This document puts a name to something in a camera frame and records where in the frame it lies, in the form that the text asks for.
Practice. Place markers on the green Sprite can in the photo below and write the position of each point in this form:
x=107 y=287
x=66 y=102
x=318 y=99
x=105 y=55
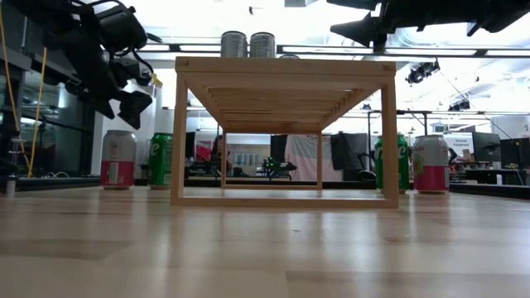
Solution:
x=403 y=161
x=160 y=159

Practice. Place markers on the wooden slatted shelf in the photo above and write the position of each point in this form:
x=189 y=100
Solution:
x=281 y=66

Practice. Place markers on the hanging fabric drape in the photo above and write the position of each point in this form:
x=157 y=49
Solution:
x=302 y=157

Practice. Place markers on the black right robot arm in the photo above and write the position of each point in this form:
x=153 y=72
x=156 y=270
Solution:
x=497 y=16

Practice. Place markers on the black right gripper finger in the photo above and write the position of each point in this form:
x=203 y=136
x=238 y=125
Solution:
x=360 y=4
x=366 y=31

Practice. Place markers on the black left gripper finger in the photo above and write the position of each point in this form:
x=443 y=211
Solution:
x=107 y=108
x=134 y=107

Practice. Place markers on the black ceiling spotlight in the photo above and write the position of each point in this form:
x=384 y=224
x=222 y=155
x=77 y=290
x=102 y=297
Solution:
x=420 y=71
x=459 y=105

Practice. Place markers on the pink Spindrift can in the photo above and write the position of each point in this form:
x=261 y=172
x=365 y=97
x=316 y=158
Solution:
x=430 y=161
x=119 y=157

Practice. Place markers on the black panel screen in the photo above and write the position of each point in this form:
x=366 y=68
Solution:
x=278 y=145

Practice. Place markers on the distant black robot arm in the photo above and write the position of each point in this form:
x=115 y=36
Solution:
x=279 y=165

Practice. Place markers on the Celsius can green print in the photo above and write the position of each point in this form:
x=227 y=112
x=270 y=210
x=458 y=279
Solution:
x=288 y=56

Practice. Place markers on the black fabric drape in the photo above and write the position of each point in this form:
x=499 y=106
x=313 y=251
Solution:
x=348 y=149

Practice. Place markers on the ceiling light rail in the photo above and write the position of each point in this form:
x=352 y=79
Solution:
x=314 y=49

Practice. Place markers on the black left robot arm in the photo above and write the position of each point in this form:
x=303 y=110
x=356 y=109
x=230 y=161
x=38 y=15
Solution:
x=87 y=54

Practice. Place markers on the yellow label tag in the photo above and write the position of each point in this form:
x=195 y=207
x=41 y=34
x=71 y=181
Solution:
x=156 y=80

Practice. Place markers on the Celsius Tropical Vibe can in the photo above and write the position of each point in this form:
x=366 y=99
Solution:
x=234 y=43
x=262 y=44

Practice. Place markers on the black aluminium table frame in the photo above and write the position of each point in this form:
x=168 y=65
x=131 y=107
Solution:
x=62 y=183

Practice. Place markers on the white sign board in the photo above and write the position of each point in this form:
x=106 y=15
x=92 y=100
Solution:
x=460 y=145

